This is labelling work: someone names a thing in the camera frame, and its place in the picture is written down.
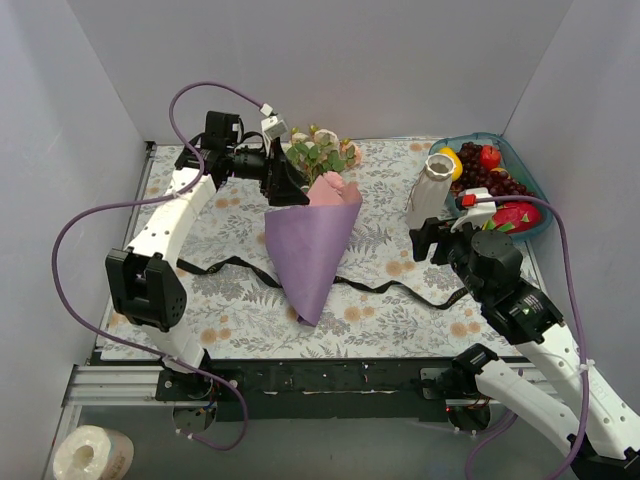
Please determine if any pink rose flower bunch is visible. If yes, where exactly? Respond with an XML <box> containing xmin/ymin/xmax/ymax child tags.
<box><xmin>285</xmin><ymin>125</ymin><xmax>362</xmax><ymax>187</ymax></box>

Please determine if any black printed ribbon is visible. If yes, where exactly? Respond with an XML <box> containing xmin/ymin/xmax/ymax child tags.
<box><xmin>174</xmin><ymin>255</ymin><xmax>474</xmax><ymax>312</ymax></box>

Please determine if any purple wrapping paper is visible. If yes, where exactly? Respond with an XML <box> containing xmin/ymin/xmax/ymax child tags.
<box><xmin>265</xmin><ymin>202</ymin><xmax>361</xmax><ymax>327</ymax></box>

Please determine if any pink wrapping paper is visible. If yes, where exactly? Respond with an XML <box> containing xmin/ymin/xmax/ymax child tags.
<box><xmin>307</xmin><ymin>171</ymin><xmax>362</xmax><ymax>206</ymax></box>

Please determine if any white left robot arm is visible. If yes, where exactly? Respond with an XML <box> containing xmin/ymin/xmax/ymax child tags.
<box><xmin>105</xmin><ymin>106</ymin><xmax>309</xmax><ymax>400</ymax></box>

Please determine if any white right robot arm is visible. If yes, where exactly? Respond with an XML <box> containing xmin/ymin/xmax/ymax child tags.
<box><xmin>410</xmin><ymin>218</ymin><xmax>639</xmax><ymax>479</ymax></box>

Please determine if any white ribbed ceramic vase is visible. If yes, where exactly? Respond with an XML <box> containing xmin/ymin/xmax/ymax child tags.
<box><xmin>406</xmin><ymin>153</ymin><xmax>454</xmax><ymax>229</ymax></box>

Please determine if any pink dragon fruit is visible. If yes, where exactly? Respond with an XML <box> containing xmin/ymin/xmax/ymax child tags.
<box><xmin>482</xmin><ymin>202</ymin><xmax>542</xmax><ymax>234</ymax></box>

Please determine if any yellow pepper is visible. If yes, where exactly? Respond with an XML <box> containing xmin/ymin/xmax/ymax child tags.
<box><xmin>439</xmin><ymin>147</ymin><xmax>464</xmax><ymax>182</ymax></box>

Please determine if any dark purple grape bunch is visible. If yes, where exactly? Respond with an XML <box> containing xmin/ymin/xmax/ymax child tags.
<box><xmin>450</xmin><ymin>142</ymin><xmax>535</xmax><ymax>197</ymax></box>

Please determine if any red apple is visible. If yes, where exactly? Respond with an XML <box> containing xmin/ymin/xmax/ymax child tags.
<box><xmin>479</xmin><ymin>145</ymin><xmax>502</xmax><ymax>171</ymax></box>

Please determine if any teal plastic fruit tray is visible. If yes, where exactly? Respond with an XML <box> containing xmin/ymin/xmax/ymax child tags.
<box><xmin>429</xmin><ymin>132</ymin><xmax>553</xmax><ymax>241</ymax></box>

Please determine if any white toilet paper roll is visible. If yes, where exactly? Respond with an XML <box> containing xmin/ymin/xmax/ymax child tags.
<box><xmin>52</xmin><ymin>425</ymin><xmax>134</xmax><ymax>480</ymax></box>

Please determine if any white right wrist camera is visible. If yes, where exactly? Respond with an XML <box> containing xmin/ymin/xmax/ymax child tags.
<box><xmin>451</xmin><ymin>187</ymin><xmax>497</xmax><ymax>232</ymax></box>

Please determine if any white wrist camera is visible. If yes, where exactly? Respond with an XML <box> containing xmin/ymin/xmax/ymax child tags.
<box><xmin>261</xmin><ymin>114</ymin><xmax>289</xmax><ymax>144</ymax></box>
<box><xmin>451</xmin><ymin>187</ymin><xmax>497</xmax><ymax>232</ymax></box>

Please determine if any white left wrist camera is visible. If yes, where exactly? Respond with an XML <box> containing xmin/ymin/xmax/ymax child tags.
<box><xmin>261</xmin><ymin>114</ymin><xmax>289</xmax><ymax>144</ymax></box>

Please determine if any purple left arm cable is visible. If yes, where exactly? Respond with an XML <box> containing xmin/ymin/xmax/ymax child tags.
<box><xmin>51</xmin><ymin>82</ymin><xmax>274</xmax><ymax>451</ymax></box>

